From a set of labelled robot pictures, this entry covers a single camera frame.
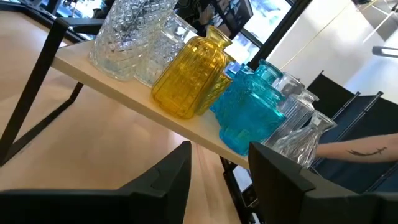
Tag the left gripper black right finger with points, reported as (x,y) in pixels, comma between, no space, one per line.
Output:
(311,205)

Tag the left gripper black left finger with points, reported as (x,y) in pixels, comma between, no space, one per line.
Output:
(93,208)

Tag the clear teardrop ribbed glass vase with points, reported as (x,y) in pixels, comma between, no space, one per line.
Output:
(298,144)

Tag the clear slim ribbed glass bottle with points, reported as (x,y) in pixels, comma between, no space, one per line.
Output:
(295,118)

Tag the blue textured glass bottle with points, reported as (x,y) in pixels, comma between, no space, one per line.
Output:
(248,124)

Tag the blue pyramid-shaped glass vase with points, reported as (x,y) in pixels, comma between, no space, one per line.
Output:
(226,99)

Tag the yellow honeycomb glass jar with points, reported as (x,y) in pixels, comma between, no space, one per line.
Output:
(218,91)

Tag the yellow ribbed glass jar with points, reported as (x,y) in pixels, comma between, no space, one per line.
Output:
(189,81)

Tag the clear honeycomb glass jar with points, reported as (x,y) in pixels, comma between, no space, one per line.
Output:
(161,59)

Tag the clear tall diamond-pattern glass vase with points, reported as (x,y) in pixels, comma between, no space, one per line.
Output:
(124,40)

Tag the person's forearm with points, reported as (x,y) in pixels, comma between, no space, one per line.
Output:
(357,149)

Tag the dark blue chair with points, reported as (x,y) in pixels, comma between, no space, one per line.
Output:
(357,118)

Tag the light wooden table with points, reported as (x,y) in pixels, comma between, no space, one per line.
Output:
(124,90)

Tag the black metal upright post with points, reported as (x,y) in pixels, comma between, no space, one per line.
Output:
(280,34)

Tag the black aluminium table frame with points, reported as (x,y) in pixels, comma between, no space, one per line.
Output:
(31,12)

